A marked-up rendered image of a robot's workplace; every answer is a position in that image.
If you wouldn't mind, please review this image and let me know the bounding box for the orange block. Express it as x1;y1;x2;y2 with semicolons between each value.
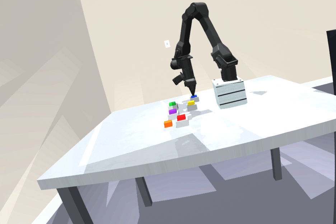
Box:
164;120;173;128

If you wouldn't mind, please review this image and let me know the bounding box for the purple button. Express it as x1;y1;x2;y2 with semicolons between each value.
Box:
168;109;180;120

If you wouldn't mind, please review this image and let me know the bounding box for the red button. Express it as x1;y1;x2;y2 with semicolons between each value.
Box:
176;114;189;128

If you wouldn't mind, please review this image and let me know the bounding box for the blue button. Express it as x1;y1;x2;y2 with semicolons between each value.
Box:
190;95;200;102

